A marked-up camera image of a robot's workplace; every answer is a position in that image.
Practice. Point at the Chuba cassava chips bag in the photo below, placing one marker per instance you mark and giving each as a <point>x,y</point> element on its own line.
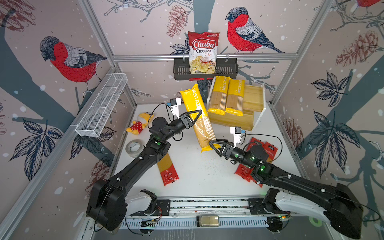
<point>203,52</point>

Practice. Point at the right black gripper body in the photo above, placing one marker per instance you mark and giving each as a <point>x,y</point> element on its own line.
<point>232,146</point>

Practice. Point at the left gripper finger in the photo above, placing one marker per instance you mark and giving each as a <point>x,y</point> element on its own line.
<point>194,114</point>
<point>194,119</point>

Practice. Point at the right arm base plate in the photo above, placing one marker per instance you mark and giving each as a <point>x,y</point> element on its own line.
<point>262,207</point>

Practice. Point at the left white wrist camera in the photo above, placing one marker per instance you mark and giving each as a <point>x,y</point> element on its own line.
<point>174,105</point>

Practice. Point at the red pasta bag right outer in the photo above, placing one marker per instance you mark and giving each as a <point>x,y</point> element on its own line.
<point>270,150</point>

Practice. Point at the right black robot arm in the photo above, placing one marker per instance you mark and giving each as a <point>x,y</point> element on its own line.
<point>336,205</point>

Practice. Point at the wooden two-tier shelf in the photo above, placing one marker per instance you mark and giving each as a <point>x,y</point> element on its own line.
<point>254,105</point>

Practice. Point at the yellow plush toy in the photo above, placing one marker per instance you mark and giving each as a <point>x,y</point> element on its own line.
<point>140,123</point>

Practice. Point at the red pasta bag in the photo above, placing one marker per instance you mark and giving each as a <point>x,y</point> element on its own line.
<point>167,170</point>
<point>244,171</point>
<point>270,150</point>

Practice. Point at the clear tape roll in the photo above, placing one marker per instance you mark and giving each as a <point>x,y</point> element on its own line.
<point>134,148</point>

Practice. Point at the green tape roll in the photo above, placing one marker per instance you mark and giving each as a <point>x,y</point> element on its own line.
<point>315,222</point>

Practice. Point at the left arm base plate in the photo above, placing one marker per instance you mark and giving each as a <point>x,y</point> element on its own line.
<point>162,209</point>

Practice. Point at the red pasta bag right inner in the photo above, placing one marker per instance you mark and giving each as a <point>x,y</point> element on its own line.
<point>244,171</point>

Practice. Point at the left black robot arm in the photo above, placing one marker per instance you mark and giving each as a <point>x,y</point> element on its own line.
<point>107,204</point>

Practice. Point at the white wire mesh basket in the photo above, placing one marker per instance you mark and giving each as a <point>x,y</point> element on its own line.
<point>96,117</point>

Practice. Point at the yellow pasta bag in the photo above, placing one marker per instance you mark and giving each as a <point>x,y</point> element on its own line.
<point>235,97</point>
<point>193,101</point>
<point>218,99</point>

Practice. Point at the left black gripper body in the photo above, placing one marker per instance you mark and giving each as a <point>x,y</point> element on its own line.
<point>186,125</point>

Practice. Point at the metallic box on rail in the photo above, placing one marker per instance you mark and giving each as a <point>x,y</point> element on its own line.
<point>208,221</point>

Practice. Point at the red pasta bag left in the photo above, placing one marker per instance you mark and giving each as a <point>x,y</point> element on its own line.
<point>167,170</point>

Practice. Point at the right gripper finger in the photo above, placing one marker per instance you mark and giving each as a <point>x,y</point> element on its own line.
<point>218,142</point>
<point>219,149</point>

